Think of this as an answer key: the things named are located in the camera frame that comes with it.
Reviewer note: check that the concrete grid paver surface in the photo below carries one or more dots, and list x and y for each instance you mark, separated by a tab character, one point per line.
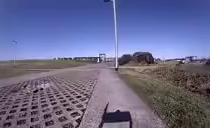
46	103

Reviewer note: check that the grey road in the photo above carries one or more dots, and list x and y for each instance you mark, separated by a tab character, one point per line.
43	75

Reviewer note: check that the row of distant buildings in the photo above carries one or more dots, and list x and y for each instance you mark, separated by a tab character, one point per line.
89	58

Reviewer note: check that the grass verge with dry brush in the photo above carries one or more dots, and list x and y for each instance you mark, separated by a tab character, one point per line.
179	93

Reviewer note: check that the clump of dark bushes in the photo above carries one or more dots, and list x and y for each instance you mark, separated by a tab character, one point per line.
141	58

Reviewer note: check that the flat grass field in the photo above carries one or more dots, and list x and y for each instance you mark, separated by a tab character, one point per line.
23	66

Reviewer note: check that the distant low buildings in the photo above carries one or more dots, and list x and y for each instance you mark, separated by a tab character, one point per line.
186	60

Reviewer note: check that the tall pale lamp post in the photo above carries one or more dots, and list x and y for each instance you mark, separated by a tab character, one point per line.
115	36

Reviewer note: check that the distant lamp post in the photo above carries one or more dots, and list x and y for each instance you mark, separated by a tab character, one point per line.
14	53

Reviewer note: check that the grey concrete path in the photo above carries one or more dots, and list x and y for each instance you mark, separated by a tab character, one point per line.
116	90

